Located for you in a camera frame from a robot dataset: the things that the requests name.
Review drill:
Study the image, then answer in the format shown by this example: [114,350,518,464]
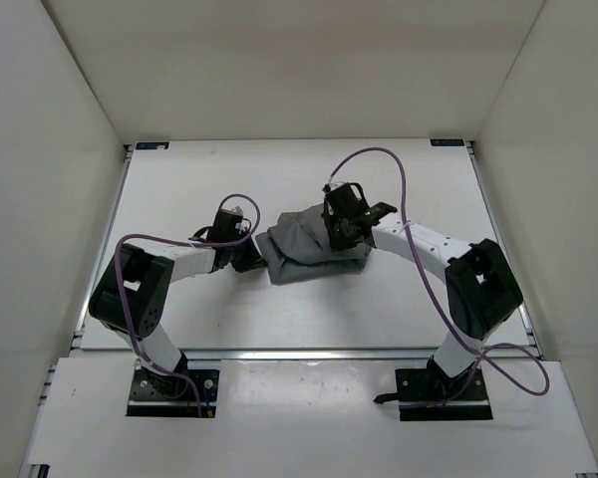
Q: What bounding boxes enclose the grey pleated skirt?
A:
[255,205,372,286]

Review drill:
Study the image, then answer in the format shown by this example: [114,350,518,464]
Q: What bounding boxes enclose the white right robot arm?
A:
[323,182,523,399]

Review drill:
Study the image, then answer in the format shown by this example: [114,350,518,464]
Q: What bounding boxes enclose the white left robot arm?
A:
[89,207,265,396]

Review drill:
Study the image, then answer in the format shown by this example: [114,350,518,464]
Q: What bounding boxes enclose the blue left corner label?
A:
[135,141,169,150]

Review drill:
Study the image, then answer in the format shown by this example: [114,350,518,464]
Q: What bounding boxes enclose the blue corner label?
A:
[430,138,464,147]
[135,141,169,150]

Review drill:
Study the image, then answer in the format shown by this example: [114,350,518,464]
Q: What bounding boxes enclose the blue right corner label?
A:
[430,138,464,147]

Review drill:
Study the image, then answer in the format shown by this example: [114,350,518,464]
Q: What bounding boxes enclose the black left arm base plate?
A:
[127,360,220,419]

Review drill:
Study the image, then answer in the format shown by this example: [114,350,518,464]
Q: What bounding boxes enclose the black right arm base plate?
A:
[374,368,493,422]

